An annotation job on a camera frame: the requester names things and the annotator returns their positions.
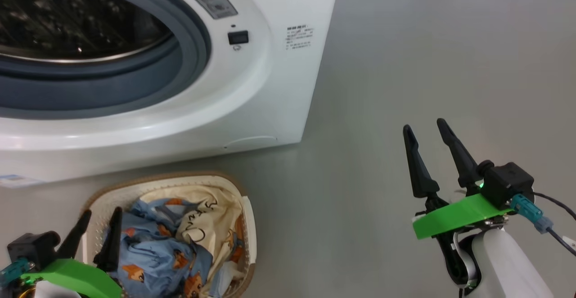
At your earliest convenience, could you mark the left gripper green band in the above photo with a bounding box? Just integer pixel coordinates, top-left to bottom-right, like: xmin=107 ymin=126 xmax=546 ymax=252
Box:
xmin=22 ymin=207 xmax=123 ymax=298

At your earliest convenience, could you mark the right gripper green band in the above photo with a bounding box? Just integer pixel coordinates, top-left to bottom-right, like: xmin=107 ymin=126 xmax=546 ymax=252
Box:
xmin=403 ymin=118 xmax=514 ymax=240

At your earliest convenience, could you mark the blue bear print garment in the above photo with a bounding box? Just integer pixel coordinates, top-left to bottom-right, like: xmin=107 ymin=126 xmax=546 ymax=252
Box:
xmin=106 ymin=199 xmax=214 ymax=298

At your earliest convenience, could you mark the cream printed garment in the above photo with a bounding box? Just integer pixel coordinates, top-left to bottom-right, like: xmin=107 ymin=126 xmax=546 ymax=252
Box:
xmin=139 ymin=185 xmax=246 ymax=265

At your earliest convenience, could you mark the cream perforated laundry basket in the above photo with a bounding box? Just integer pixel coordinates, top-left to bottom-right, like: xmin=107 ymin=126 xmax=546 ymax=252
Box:
xmin=82 ymin=172 xmax=258 ymax=298

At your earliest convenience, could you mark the white front-load washing machine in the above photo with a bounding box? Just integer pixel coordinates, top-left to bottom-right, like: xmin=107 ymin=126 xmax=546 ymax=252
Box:
xmin=0 ymin=0 xmax=342 ymax=184

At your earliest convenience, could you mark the blue energy label sticker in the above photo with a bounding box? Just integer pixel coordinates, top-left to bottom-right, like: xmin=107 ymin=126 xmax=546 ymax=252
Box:
xmin=0 ymin=174 xmax=43 ymax=189

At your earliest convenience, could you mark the round filter cover flap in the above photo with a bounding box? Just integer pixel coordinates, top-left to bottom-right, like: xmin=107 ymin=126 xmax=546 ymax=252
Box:
xmin=224 ymin=135 xmax=278 ymax=151

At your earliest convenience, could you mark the printed text notice label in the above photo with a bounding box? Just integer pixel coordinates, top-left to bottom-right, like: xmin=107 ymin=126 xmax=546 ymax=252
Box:
xmin=285 ymin=26 xmax=315 ymax=50

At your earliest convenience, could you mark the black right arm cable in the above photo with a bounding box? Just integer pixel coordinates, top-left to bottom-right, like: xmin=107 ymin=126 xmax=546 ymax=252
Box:
xmin=533 ymin=192 xmax=576 ymax=257

